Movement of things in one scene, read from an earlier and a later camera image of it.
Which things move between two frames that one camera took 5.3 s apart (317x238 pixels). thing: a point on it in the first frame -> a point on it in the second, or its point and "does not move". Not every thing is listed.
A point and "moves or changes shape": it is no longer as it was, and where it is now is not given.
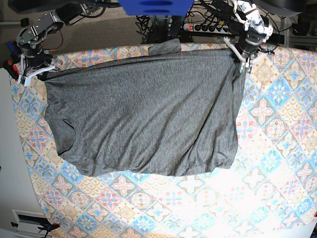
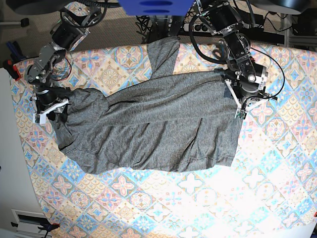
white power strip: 207,28 does not move
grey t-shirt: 169,111 moves or changes shape
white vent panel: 28,222 does not move
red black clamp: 12,69 does not move
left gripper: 34,62 -> 60,107
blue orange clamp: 50,227 does not move
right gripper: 247,48 -> 241,110
